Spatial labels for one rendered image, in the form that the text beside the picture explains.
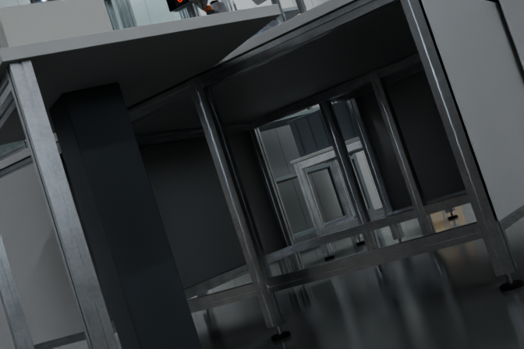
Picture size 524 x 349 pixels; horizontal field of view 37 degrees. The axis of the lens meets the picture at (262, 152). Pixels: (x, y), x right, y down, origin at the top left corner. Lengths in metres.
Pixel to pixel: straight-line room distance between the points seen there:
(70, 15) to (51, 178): 0.62
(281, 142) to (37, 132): 5.00
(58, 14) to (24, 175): 0.97
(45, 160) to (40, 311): 1.43
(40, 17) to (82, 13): 0.11
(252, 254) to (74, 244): 0.81
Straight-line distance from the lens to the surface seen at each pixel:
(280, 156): 6.54
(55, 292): 2.94
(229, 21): 1.89
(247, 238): 2.33
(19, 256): 3.05
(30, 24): 2.11
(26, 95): 1.69
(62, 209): 1.65
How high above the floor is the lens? 0.37
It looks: 4 degrees up
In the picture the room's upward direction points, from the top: 18 degrees counter-clockwise
